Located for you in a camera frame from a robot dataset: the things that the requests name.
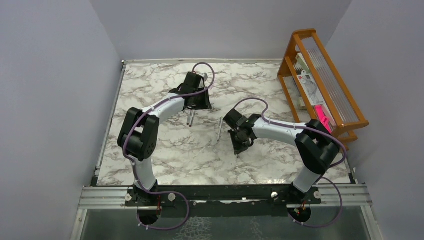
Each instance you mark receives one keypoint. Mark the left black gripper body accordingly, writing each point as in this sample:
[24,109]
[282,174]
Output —
[197,103]

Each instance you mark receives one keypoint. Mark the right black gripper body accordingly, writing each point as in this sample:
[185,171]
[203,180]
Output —
[240,143]

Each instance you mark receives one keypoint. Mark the silver pen red tip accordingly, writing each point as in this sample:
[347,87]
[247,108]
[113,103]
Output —
[191,118]

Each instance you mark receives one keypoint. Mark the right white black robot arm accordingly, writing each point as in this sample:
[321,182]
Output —
[317,148]

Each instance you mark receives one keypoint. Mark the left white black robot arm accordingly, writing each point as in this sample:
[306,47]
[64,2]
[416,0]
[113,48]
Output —
[139,132]

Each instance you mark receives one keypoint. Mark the pink item in rack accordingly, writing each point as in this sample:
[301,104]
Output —
[323,117]

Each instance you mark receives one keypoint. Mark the white package in rack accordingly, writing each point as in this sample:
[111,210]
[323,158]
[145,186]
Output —
[308,82]

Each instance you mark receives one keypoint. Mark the orange wooden rack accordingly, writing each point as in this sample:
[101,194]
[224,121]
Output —
[340,106]

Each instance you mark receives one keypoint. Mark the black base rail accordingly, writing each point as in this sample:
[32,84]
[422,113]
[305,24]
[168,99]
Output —
[216,201]

